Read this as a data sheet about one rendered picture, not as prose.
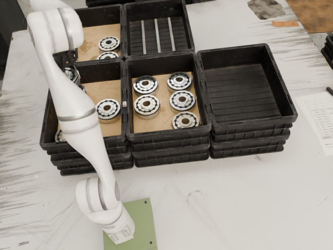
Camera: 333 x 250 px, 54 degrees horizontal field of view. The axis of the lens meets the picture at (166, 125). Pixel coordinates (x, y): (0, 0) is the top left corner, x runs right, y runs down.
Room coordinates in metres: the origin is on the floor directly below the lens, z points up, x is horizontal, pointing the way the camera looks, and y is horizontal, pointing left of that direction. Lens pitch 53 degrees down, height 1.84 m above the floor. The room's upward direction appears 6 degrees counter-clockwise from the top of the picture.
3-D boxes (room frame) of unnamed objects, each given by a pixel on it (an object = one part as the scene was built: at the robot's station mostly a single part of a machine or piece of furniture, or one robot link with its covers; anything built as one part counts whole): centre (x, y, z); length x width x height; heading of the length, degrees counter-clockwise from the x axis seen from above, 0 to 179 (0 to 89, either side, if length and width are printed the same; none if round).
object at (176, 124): (0.74, -0.07, 0.86); 0.10 x 0.10 x 0.01
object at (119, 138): (0.85, 0.29, 0.92); 0.40 x 0.30 x 0.02; 0
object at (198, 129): (0.85, -0.01, 0.92); 0.40 x 0.30 x 0.02; 0
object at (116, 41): (1.25, 0.23, 0.86); 0.10 x 0.10 x 0.01
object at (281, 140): (0.85, -0.31, 0.76); 0.40 x 0.30 x 0.12; 0
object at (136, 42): (1.25, -0.01, 0.87); 0.40 x 0.30 x 0.11; 0
